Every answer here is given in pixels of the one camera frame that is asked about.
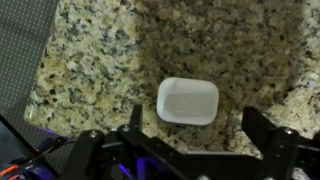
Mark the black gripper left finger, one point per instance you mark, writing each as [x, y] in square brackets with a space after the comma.
[136, 118]

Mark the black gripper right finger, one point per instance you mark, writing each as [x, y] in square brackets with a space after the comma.
[260, 128]

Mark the white earbuds case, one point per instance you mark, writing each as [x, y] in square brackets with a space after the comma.
[187, 101]

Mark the granite kitchen counter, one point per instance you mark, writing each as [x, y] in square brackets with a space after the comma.
[186, 53]

